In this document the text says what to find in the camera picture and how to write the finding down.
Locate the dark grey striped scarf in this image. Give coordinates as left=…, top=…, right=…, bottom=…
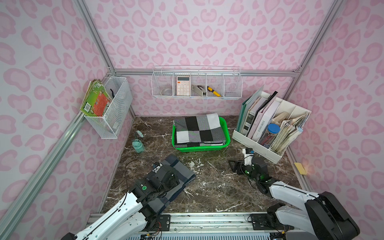
left=143, top=153, right=196, bottom=215

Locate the black white checkered scarf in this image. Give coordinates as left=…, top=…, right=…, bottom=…
left=174, top=113, right=227, bottom=148

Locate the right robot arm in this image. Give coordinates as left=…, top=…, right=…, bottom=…
left=228, top=155, right=361, bottom=240

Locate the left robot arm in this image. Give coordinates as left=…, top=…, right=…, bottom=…
left=62, top=165, right=185, bottom=240

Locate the green plastic basket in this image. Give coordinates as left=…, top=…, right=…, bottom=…
left=172, top=117, right=231, bottom=153

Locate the pencil tube with blue lid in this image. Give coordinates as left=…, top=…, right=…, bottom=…
left=258, top=124, right=280, bottom=149

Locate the mint green bottle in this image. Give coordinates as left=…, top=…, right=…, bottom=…
left=132, top=139, right=145, bottom=154

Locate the yellow sticky note pad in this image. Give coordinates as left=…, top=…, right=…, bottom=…
left=294, top=162, right=307, bottom=176

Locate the white plastic file organizer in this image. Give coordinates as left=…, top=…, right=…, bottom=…
left=233, top=89, right=311, bottom=164

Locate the pink book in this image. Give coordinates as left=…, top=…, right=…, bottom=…
left=248, top=101, right=281, bottom=142

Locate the mint green small cap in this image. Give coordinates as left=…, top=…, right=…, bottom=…
left=136, top=131, right=144, bottom=138

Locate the stack of worn papers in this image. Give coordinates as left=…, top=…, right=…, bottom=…
left=270, top=112, right=310, bottom=156

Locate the teal zip folder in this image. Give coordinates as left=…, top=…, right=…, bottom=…
left=236, top=86, right=264, bottom=133

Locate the small grey stapler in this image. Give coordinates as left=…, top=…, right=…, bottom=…
left=192, top=85, right=207, bottom=97

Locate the pink white calculator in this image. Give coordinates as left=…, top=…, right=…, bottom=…
left=176, top=76, right=191, bottom=97

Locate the green red booklet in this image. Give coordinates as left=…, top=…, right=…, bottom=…
left=80, top=79, right=112, bottom=117

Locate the white mesh wall basket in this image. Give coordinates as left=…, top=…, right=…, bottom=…
left=82, top=76, right=133, bottom=140

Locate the white wire wall shelf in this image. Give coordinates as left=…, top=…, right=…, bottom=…
left=151, top=66, right=243, bottom=100

